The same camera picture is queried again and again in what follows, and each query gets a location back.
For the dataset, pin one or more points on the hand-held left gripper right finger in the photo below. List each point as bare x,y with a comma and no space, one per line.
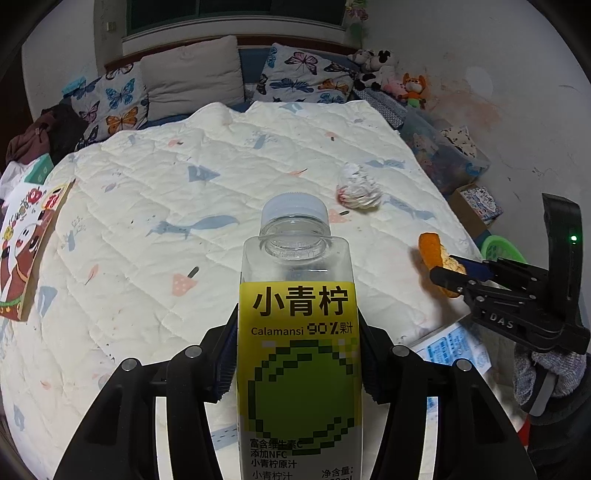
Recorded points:
369,364

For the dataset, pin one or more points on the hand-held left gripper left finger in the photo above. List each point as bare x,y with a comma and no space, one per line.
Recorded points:
226,364

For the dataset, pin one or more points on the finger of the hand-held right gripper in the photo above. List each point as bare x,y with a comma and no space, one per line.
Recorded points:
471,266
450,277

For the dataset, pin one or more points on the orange peel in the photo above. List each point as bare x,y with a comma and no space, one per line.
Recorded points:
431,251

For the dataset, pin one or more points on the green plastic mesh basket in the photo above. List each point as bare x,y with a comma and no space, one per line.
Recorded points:
501,249

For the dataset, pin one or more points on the clear bottle yellow-green label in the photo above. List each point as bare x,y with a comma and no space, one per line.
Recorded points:
300,369

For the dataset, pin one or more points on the person's right forearm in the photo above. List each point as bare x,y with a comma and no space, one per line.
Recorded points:
565,438

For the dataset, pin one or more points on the person's right hand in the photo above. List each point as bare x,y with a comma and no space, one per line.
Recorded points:
526,374

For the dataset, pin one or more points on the cardboard box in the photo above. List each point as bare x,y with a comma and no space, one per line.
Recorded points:
478,207

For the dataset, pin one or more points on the white and blue packet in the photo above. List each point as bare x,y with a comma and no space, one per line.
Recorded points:
455,350

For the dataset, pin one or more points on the clear plastic storage box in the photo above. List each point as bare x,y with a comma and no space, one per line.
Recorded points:
443,147

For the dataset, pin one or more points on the crumpled stained tissue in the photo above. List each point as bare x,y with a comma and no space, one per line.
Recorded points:
359,189

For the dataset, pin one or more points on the red plastic bag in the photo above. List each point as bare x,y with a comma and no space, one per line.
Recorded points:
521,431

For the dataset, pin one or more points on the white quilted blanket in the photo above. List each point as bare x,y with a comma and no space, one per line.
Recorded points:
184,230

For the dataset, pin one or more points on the folded checked cloth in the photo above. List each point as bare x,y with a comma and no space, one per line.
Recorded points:
383,106

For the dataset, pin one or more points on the orange plush fox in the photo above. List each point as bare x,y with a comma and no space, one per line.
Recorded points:
414,87

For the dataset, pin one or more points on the pink plush toy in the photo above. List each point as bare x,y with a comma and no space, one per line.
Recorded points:
392,86

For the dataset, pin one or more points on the black and white plush cow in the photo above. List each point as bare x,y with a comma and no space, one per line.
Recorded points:
369,67

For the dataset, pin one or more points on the cartoon picture book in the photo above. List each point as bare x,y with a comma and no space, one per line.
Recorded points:
27,249

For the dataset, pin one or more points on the butterfly print pillow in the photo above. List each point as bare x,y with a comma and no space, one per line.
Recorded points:
113,104
304,74

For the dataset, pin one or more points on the small green box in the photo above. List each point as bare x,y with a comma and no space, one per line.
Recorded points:
40,170

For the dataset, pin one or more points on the beige pillow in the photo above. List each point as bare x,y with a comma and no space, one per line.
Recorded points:
194,76

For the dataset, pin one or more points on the dark clothes pile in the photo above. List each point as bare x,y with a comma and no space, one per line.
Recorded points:
44,134

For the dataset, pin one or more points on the dark window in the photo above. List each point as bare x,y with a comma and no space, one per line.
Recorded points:
231,11

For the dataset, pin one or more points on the green wall decoration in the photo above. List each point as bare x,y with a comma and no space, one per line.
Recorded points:
356,18

